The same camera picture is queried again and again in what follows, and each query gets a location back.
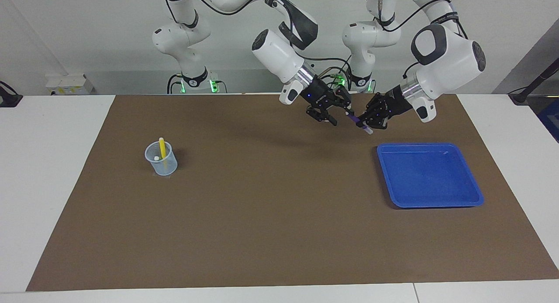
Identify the translucent plastic cup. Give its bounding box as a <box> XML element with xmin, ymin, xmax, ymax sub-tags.
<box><xmin>145</xmin><ymin>141</ymin><xmax>178</xmax><ymax>176</ymax></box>

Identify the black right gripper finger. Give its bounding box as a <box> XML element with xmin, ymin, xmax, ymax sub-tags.
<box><xmin>335</xmin><ymin>87</ymin><xmax>352</xmax><ymax>116</ymax></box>
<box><xmin>306</xmin><ymin>111</ymin><xmax>338</xmax><ymax>127</ymax></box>

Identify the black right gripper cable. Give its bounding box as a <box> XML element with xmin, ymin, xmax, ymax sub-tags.
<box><xmin>192</xmin><ymin>0</ymin><xmax>355</xmax><ymax>79</ymax></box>

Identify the blue box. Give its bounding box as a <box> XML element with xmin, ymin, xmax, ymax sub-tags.
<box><xmin>538</xmin><ymin>98</ymin><xmax>559</xmax><ymax>143</ymax></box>

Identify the black tripod pole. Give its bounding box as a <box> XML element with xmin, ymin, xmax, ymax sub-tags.
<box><xmin>508</xmin><ymin>59</ymin><xmax>559</xmax><ymax>105</ymax></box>

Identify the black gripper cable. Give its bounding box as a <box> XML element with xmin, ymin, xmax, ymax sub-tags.
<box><xmin>373</xmin><ymin>0</ymin><xmax>463</xmax><ymax>76</ymax></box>
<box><xmin>192</xmin><ymin>0</ymin><xmax>355</xmax><ymax>79</ymax></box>

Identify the printed strap on left arm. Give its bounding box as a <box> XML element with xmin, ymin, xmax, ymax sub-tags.
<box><xmin>430</xmin><ymin>11</ymin><xmax>459</xmax><ymax>26</ymax></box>

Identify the brown table mat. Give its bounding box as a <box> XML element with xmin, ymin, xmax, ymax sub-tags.
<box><xmin>26</xmin><ymin>93</ymin><xmax>559</xmax><ymax>292</ymax></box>

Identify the blue plastic tray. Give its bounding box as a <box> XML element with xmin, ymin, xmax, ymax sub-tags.
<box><xmin>376</xmin><ymin>142</ymin><xmax>484</xmax><ymax>209</ymax></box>

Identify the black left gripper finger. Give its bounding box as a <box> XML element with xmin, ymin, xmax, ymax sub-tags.
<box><xmin>365</xmin><ymin>115</ymin><xmax>389</xmax><ymax>130</ymax></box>
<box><xmin>358</xmin><ymin>93</ymin><xmax>386</xmax><ymax>120</ymax></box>

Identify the black stand base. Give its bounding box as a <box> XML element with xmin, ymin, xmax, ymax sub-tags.
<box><xmin>0</xmin><ymin>80</ymin><xmax>23</xmax><ymax>108</ymax></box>

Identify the white power strip box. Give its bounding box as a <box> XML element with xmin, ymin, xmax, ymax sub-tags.
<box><xmin>45</xmin><ymin>73</ymin><xmax>94</xmax><ymax>95</ymax></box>

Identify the purple highlighter pen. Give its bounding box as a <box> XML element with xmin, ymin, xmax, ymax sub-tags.
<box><xmin>346</xmin><ymin>111</ymin><xmax>374</xmax><ymax>135</ymax></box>

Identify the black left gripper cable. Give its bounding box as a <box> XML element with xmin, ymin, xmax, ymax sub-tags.
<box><xmin>373</xmin><ymin>0</ymin><xmax>463</xmax><ymax>76</ymax></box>

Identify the black right arm base cable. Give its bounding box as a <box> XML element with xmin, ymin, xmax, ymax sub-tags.
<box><xmin>167</xmin><ymin>73</ymin><xmax>184</xmax><ymax>94</ymax></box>

